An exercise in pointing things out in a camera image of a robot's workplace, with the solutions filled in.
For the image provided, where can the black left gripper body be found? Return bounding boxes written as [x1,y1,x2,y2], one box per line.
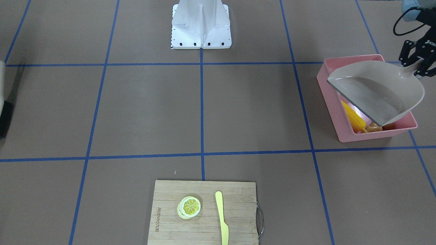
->
[399,27,436,77]

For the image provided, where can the beige plastic dustpan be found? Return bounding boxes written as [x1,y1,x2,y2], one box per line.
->
[327,60,425,126]

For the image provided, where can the tan ginger root toy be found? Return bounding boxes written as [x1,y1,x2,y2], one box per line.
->
[365,122,395,132]

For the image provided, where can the yellow corn cob toy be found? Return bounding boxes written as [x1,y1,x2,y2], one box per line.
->
[341,101,367,134]

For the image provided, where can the beige hand brush black bristles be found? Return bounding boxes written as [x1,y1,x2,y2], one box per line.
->
[0,61,14,139]

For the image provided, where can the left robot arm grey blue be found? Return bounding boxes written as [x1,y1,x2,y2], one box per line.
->
[393,0,436,77]

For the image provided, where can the pink plastic bin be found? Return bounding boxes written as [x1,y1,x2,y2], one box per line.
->
[317,54,418,143]

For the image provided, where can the yellow plastic knife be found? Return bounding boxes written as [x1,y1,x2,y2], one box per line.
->
[215,191,230,245]

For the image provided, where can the yellow lemon slice toy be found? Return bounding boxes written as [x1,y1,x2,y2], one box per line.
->
[176,196,201,219]

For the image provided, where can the bamboo cutting board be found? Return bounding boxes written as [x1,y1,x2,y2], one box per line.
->
[147,180,262,245]

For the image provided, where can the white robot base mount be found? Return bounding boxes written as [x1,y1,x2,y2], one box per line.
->
[170,0,232,49]

